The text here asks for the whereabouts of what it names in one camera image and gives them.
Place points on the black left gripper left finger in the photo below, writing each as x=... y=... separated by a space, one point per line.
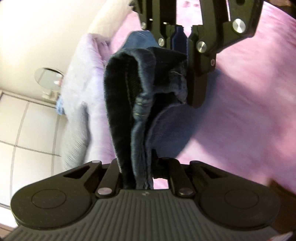
x=102 y=180

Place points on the pink rose pattern blanket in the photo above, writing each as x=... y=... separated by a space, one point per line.
x=247 y=123

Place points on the dark blue denim jeans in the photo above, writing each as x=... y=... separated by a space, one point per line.
x=141 y=81

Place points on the white wardrobe with doors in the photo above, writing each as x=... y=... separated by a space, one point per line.
x=31 y=133

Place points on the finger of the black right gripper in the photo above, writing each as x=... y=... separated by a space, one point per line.
x=224 y=24
x=159 y=17

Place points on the lilac striped folded duvet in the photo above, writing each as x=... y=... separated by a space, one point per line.
x=86 y=137

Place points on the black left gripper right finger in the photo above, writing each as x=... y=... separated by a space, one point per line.
x=187 y=180

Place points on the round mirror on stand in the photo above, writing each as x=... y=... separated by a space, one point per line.
x=51 y=81

